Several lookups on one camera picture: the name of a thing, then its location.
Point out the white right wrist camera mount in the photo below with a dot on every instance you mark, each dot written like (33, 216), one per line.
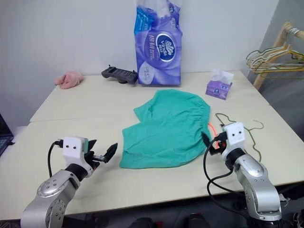
(234, 133)

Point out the wooden clothes rack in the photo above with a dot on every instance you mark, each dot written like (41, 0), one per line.
(278, 41)

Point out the dark rounded shape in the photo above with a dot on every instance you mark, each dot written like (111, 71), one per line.
(141, 223)
(198, 221)

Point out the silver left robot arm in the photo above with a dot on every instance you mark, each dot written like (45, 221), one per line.
(52, 187)

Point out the black handheld controller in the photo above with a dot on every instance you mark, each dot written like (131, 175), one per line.
(118, 73)

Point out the pink plush toy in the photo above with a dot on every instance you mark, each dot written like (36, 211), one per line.
(67, 79)

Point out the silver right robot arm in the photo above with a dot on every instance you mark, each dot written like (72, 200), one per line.
(256, 180)

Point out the green shorts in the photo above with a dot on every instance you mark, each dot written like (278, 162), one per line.
(166, 128)

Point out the large purple tissue pack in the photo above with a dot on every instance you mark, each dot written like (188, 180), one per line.
(156, 47)

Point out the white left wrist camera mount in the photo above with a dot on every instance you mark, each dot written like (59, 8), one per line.
(72, 147)

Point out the small purple tissue box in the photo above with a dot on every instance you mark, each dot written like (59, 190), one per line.
(217, 90)

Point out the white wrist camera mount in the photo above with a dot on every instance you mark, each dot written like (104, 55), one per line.
(234, 133)
(72, 147)

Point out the dark laptop computer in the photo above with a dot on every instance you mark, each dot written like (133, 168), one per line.
(4, 135)

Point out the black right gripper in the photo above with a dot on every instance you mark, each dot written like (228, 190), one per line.
(219, 138)

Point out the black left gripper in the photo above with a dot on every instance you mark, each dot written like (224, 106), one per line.
(92, 160)

